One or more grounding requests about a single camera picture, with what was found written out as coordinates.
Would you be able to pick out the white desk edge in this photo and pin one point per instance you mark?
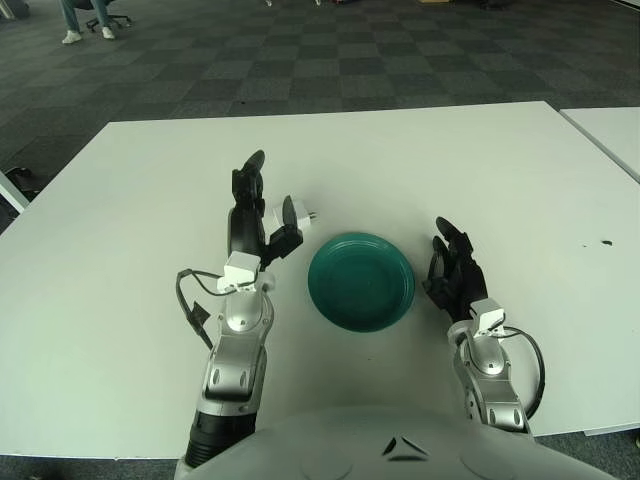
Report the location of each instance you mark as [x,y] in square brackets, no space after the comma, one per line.
[12,192]

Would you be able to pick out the black object on floor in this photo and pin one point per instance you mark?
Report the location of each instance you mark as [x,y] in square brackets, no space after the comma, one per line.
[22,177]

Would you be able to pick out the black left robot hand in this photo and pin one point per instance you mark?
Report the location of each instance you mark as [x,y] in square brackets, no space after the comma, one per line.
[245,230]

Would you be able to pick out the brown cardboard box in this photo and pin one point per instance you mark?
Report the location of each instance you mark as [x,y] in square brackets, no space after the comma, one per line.
[432,1]

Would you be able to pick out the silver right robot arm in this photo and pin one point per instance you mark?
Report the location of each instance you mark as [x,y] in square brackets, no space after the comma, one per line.
[487,365]

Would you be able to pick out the black office chair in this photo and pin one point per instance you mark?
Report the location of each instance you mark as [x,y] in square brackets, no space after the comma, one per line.
[120,20]

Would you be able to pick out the grey robot torso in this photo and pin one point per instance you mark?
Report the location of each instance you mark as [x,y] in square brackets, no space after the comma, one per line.
[350,445]

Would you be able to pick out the white charger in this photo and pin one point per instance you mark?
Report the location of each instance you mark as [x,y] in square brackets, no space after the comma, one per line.
[305,215]

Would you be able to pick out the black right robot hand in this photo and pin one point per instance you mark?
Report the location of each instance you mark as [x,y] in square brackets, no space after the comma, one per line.
[462,285]

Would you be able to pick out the green plate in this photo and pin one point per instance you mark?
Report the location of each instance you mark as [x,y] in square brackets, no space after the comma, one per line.
[361,282]

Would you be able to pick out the seated person in jeans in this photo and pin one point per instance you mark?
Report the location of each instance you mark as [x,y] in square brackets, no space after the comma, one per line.
[70,20]

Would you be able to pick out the white side table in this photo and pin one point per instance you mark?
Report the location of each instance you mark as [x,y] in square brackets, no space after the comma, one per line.
[610,130]

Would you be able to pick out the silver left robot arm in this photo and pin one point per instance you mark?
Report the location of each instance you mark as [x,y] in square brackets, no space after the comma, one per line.
[235,350]

